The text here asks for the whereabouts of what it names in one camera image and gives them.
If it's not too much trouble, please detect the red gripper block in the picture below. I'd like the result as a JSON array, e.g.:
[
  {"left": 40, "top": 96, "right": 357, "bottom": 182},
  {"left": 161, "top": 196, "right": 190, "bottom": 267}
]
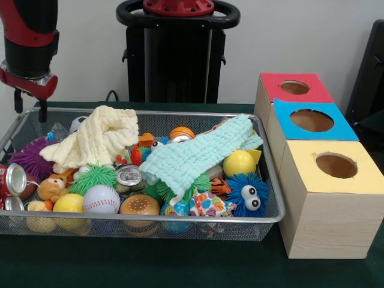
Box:
[{"left": 0, "top": 67, "right": 59, "bottom": 124}]

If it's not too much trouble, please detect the crushed clear plastic bottle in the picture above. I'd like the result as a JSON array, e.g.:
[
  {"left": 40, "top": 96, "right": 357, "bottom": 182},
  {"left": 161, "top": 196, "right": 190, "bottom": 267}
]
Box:
[{"left": 46, "top": 122, "right": 69, "bottom": 142}]

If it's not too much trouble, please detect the light blue cloth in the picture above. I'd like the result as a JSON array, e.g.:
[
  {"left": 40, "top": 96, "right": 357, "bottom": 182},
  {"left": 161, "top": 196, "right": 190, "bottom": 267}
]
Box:
[{"left": 139, "top": 113, "right": 265, "bottom": 196}]

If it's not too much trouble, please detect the shallow clear mesh bin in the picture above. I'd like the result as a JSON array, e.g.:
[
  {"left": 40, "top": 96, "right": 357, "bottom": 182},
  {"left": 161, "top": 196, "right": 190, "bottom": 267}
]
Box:
[{"left": 0, "top": 107, "right": 286, "bottom": 242}]

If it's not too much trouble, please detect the wooden box with three holes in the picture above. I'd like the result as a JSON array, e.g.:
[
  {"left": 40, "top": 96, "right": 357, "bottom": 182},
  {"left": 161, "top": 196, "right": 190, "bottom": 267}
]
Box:
[{"left": 253, "top": 72, "right": 384, "bottom": 259}]

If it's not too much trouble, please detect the purple spiky ball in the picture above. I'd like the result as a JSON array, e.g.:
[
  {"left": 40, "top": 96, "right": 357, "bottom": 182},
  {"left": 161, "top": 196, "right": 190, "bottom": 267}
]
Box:
[{"left": 7, "top": 136, "right": 58, "bottom": 182}]

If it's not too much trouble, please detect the cream yellow cloth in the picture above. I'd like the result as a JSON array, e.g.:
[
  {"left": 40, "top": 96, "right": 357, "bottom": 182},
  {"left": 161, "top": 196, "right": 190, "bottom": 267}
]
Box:
[{"left": 38, "top": 104, "right": 139, "bottom": 175}]

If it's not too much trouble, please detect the crushed red soda can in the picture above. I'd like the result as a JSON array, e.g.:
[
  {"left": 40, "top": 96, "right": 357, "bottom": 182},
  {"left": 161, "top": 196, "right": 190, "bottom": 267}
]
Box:
[{"left": 0, "top": 163, "right": 28, "bottom": 199}]

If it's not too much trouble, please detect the green spiky ball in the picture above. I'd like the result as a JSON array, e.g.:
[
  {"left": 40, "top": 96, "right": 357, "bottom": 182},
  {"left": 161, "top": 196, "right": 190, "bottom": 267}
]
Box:
[{"left": 68, "top": 164, "right": 119, "bottom": 196}]

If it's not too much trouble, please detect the yellow tennis ball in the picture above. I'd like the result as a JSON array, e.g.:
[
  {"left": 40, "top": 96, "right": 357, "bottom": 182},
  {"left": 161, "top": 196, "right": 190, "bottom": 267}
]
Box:
[{"left": 53, "top": 193, "right": 84, "bottom": 214}]

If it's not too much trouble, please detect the white baseball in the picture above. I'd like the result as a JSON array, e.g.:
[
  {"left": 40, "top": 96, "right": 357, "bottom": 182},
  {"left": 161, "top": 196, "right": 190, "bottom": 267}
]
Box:
[{"left": 82, "top": 184, "right": 121, "bottom": 214}]

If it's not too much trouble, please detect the crushed can with silver top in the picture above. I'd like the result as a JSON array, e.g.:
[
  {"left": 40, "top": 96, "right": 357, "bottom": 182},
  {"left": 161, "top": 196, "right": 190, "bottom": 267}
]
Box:
[{"left": 115, "top": 164, "right": 148, "bottom": 194}]

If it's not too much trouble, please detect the toy burger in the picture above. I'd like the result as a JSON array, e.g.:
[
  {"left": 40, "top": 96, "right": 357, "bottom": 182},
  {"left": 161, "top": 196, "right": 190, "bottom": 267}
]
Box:
[{"left": 119, "top": 194, "right": 161, "bottom": 215}]

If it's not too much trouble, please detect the dark green tablecloth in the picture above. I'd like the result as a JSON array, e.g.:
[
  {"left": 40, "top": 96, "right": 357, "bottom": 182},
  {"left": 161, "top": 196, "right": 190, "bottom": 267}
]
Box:
[
  {"left": 358, "top": 109, "right": 384, "bottom": 136},
  {"left": 0, "top": 101, "right": 384, "bottom": 288}
]

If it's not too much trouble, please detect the blue fuzzy googly-eyed toy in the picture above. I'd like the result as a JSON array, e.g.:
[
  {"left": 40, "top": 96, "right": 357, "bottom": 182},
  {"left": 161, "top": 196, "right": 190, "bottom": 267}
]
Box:
[{"left": 224, "top": 173, "right": 270, "bottom": 217}]

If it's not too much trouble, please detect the black flat panel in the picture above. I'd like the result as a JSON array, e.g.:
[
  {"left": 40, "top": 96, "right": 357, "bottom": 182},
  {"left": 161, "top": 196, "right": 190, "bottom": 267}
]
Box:
[{"left": 344, "top": 19, "right": 384, "bottom": 121}]

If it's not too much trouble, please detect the black cable loop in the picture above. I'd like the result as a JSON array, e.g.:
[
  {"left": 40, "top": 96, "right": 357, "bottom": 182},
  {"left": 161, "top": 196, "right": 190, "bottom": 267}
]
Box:
[{"left": 105, "top": 89, "right": 121, "bottom": 103}]

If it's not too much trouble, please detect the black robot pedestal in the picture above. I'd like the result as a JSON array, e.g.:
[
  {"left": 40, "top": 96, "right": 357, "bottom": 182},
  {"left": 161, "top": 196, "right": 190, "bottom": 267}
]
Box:
[{"left": 116, "top": 0, "right": 241, "bottom": 104}]

